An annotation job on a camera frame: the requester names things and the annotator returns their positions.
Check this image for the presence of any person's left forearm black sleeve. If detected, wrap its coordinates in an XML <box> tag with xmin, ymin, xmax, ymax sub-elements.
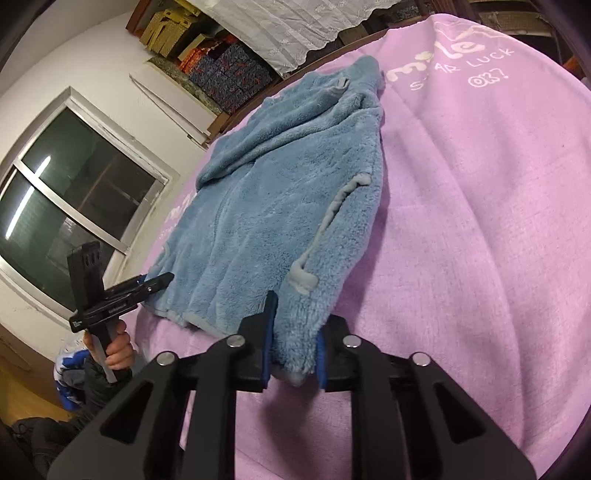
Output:
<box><xmin>1</xmin><ymin>356</ymin><xmax>135</xmax><ymax>479</ymax></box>

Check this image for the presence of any dark patterned fabric storage box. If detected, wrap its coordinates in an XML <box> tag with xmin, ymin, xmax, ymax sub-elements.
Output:
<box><xmin>189</xmin><ymin>42</ymin><xmax>276</xmax><ymax>114</ymax></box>

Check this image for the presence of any white lace cloth cover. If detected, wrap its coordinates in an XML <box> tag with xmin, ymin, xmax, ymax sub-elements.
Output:
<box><xmin>192</xmin><ymin>0</ymin><xmax>398</xmax><ymax>76</ymax></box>

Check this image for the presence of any blue fleece jacket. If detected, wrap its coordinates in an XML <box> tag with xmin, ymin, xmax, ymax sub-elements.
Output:
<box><xmin>145</xmin><ymin>56</ymin><xmax>384</xmax><ymax>384</ymax></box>

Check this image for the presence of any purple printed blanket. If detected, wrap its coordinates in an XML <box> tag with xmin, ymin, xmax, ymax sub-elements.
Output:
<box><xmin>121</xmin><ymin>12</ymin><xmax>591</xmax><ymax>480</ymax></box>

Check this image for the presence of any brown wooden bed frame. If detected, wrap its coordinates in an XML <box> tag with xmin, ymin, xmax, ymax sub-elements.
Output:
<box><xmin>201</xmin><ymin>14</ymin><xmax>427</xmax><ymax>147</ymax></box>

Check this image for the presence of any yellow wicker basket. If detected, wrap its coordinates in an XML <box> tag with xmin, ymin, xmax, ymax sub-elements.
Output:
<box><xmin>140</xmin><ymin>8</ymin><xmax>204</xmax><ymax>58</ymax></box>

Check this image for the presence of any person's left hand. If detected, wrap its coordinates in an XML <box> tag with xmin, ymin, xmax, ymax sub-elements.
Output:
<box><xmin>105</xmin><ymin>320</ymin><xmax>134</xmax><ymax>371</ymax></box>

